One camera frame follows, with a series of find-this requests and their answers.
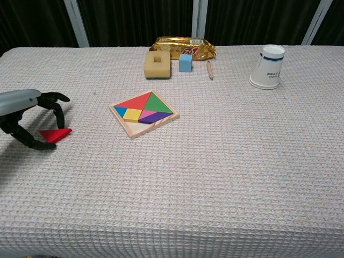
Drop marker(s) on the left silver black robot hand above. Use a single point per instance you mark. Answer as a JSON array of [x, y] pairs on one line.
[[16, 100]]

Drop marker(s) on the small blue triangle tangram piece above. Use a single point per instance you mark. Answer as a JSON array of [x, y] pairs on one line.
[[121, 110]]

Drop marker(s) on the yellow square tangram piece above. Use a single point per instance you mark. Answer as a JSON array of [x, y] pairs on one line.
[[132, 115]]

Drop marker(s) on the large red triangle tangram piece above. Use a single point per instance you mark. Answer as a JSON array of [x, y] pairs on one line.
[[137, 103]]

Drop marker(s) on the small pink triangle tangram piece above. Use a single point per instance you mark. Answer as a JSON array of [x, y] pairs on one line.
[[146, 114]]

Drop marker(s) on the large green triangle tangram piece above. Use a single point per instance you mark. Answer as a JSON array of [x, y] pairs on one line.
[[156, 104]]

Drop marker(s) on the purple block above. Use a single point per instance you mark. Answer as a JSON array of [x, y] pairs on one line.
[[156, 117]]

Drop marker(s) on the dark pleated curtain panel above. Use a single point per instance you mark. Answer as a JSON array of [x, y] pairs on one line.
[[134, 21], [255, 21], [32, 21], [338, 16]]

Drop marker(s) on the tan wooden block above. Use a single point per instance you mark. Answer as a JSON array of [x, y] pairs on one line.
[[150, 70]]

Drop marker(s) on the gold foil snack packet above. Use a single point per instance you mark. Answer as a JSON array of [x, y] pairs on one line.
[[174, 44]]

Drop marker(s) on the light blue foam cube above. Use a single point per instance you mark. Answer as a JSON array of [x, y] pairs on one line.
[[185, 64]]

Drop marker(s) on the short wooden pencil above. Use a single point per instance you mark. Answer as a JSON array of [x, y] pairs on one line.
[[209, 70]]

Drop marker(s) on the upturned white paper cup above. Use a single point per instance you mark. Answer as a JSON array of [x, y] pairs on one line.
[[266, 72]]

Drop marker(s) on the aluminium partition post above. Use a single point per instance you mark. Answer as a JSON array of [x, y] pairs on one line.
[[316, 21], [76, 24], [199, 21]]

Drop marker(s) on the colourful tangram puzzle tray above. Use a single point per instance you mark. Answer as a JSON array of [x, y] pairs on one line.
[[137, 129]]

